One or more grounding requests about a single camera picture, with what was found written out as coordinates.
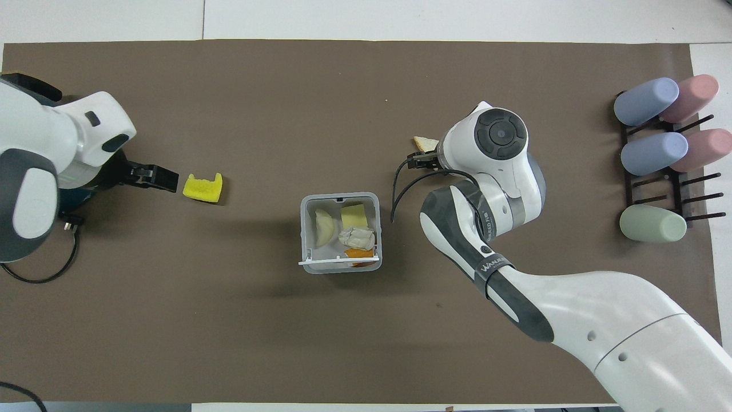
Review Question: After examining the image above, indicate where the pale yellow sponge block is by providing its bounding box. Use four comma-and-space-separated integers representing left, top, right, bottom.
341, 204, 370, 230

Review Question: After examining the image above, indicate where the blue cup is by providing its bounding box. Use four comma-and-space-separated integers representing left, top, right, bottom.
614, 77, 681, 127
620, 132, 690, 176

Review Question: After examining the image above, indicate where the black cable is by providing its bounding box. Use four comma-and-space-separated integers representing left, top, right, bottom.
0, 381, 48, 412
0, 212, 85, 284
391, 153, 488, 241

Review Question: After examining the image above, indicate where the pale dumpling-shaped trash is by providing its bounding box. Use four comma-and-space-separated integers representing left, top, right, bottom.
314, 208, 336, 248

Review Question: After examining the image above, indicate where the crumpled white paper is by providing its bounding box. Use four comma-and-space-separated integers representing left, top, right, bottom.
338, 226, 376, 250

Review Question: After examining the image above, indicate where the white bin lid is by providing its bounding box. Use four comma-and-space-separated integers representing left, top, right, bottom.
298, 255, 381, 267

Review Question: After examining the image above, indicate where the yellow sponge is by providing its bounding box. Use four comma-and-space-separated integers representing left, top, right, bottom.
182, 172, 224, 203

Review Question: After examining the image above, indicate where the orange trash piece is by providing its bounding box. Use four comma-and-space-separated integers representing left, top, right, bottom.
343, 247, 376, 268

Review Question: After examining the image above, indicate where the black cup rack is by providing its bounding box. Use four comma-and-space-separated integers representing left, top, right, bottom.
614, 90, 727, 231

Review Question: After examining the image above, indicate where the green cup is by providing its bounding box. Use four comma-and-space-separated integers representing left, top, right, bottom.
619, 204, 687, 244

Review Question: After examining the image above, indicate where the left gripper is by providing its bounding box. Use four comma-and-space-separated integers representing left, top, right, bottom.
98, 150, 141, 188

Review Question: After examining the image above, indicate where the grey plastic bin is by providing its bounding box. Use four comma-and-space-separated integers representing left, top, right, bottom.
300, 192, 383, 275

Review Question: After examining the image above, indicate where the pink cup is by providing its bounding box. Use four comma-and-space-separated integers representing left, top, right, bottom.
659, 74, 720, 124
670, 128, 732, 173

